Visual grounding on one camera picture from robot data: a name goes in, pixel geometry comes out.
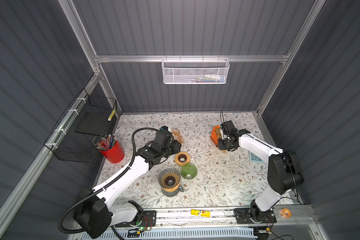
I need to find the orange coffee filter pack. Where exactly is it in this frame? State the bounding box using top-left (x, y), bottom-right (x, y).
top-left (210, 126), bottom-right (221, 148)

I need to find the grey glass dripper cone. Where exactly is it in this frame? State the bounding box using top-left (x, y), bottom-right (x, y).
top-left (158, 168), bottom-right (181, 187)

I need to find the wooden dripper ring base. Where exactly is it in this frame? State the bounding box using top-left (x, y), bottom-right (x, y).
top-left (162, 184), bottom-right (180, 194)

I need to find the clear grey glass carafe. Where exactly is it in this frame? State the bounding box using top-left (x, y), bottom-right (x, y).
top-left (162, 185), bottom-right (185, 197)

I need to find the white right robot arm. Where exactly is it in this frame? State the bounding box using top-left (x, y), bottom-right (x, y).
top-left (211, 121), bottom-right (305, 223)

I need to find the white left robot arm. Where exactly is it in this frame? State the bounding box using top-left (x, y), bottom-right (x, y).
top-left (73, 126), bottom-right (181, 239)

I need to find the green glass dripper cone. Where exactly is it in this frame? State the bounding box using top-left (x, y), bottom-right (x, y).
top-left (180, 163), bottom-right (198, 180)

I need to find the amber glass carafe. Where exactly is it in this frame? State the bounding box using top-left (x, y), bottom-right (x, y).
top-left (171, 129), bottom-right (185, 144)

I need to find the light blue calculator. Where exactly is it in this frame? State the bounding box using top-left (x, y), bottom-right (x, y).
top-left (249, 152), bottom-right (265, 164)

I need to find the red pencil cup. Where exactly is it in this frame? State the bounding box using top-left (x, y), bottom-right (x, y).
top-left (97, 135), bottom-right (125, 164)

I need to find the yellow marker in basket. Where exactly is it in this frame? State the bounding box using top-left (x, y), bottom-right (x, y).
top-left (108, 109), bottom-right (116, 122)

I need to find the orange tape roll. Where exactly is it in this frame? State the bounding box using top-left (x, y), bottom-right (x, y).
top-left (280, 208), bottom-right (292, 218)

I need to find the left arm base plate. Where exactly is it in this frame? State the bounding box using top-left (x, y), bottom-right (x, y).
top-left (115, 210), bottom-right (157, 228)

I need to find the yellow marker on rail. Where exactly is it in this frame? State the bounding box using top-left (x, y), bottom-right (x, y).
top-left (191, 209), bottom-right (211, 218)

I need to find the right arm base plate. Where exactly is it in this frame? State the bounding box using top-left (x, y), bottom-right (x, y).
top-left (233, 208), bottom-right (277, 224)

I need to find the white mesh wall basket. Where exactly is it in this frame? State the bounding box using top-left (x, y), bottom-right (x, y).
top-left (161, 58), bottom-right (230, 85)

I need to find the black wire wall basket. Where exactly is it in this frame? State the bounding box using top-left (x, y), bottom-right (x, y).
top-left (45, 91), bottom-right (118, 164)

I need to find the white slotted cable duct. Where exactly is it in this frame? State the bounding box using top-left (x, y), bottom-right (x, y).
top-left (98, 227), bottom-right (258, 240)

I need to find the black corrugated cable conduit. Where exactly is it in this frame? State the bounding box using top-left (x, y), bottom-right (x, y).
top-left (57, 127), bottom-right (161, 235)

